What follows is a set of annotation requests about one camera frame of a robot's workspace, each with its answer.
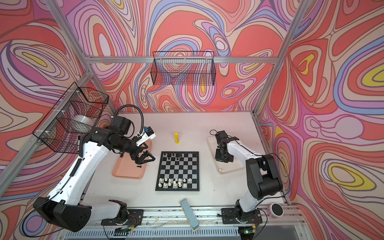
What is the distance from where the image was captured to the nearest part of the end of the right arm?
2.25ft

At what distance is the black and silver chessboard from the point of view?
0.83 meters

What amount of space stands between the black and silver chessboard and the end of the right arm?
16cm
